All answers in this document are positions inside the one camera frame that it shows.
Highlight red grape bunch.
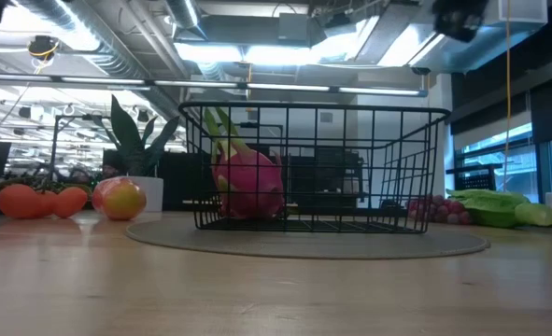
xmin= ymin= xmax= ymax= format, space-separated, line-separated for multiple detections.
xmin=404 ymin=193 xmax=474 ymax=226

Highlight silver ceiling duct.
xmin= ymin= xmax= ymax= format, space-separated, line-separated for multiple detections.
xmin=11 ymin=0 xmax=186 ymax=122

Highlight dark ceiling box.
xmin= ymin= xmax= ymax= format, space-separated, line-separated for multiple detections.
xmin=277 ymin=12 xmax=313 ymax=47

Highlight black ceiling cable reel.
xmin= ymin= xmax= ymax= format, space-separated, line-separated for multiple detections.
xmin=26 ymin=35 xmax=62 ymax=62

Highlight red yellow mango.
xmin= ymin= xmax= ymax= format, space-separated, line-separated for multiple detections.
xmin=91 ymin=175 xmax=148 ymax=222

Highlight white ceiling unit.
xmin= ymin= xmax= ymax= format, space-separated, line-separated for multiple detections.
xmin=498 ymin=0 xmax=549 ymax=25

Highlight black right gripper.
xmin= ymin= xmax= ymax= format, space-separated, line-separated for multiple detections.
xmin=432 ymin=0 xmax=490 ymax=44

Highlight black perforated panel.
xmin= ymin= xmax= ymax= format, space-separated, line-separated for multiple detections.
xmin=445 ymin=162 xmax=504 ymax=192

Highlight green romaine lettuce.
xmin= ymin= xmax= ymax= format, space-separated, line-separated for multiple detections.
xmin=446 ymin=188 xmax=552 ymax=230

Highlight long LED light bar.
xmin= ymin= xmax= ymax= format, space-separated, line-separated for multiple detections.
xmin=0 ymin=72 xmax=430 ymax=98

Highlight pink dragon fruit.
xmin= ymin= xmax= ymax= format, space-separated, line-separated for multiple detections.
xmin=203 ymin=106 xmax=287 ymax=220

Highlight white plant pot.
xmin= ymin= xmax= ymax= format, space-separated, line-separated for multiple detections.
xmin=125 ymin=175 xmax=165 ymax=214

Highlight orange tomatoes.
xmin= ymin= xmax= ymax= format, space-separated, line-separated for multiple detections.
xmin=0 ymin=175 xmax=92 ymax=220

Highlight green snake plant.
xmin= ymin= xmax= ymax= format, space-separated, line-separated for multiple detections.
xmin=91 ymin=94 xmax=182 ymax=177

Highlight black wire basket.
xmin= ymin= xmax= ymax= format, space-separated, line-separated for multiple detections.
xmin=177 ymin=101 xmax=452 ymax=234

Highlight round grey mat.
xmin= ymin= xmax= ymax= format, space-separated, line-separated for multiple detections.
xmin=124 ymin=217 xmax=491 ymax=260

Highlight yellow hanging cable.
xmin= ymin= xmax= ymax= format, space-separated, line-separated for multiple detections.
xmin=502 ymin=0 xmax=513 ymax=192

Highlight bright ceiling light panel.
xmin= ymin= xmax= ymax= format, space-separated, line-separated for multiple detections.
xmin=172 ymin=41 xmax=315 ymax=66

